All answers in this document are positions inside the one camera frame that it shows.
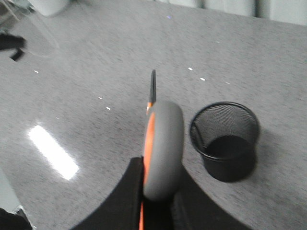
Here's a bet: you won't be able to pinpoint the black mesh pen bucket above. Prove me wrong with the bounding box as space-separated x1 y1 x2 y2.
189 102 260 182

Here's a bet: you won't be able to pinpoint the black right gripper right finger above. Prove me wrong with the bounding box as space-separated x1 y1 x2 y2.
170 167 250 230

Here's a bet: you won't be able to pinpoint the grey orange handled scissors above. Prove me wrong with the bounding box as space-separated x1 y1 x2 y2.
139 69 186 230

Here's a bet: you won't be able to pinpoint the white cylindrical container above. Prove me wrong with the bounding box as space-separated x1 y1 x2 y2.
28 0 70 17

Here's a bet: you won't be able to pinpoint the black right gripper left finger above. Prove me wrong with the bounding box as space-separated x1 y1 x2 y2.
73 157 143 230

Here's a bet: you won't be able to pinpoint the black object at table edge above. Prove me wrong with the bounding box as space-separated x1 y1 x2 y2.
0 34 26 61

